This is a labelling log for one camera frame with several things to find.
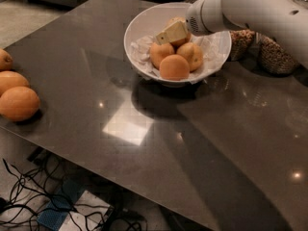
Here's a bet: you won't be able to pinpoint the glass jar of nuts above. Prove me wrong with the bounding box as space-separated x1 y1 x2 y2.
229 30 256 61

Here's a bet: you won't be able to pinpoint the black floor cables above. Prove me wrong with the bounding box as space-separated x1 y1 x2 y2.
0 151 148 231

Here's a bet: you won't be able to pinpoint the blue floor box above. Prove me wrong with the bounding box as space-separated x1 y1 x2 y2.
38 179 85 231

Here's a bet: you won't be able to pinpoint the orange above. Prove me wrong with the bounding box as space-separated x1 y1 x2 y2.
0 49 13 71
0 71 30 96
149 42 175 69
159 54 190 81
0 87 40 122
176 42 203 72
166 16 192 48

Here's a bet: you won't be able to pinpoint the white paper bowl liner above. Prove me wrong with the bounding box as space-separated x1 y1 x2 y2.
126 32 232 87

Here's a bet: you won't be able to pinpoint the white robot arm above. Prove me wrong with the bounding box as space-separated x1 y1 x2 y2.
155 0 308 67

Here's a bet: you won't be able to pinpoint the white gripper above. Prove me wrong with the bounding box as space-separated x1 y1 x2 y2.
155 0 231 44

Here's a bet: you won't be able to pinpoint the white bowl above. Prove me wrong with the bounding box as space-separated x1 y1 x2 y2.
123 2 233 88

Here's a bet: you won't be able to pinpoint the glass jar of grains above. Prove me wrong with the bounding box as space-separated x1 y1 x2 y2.
257 36 300 75

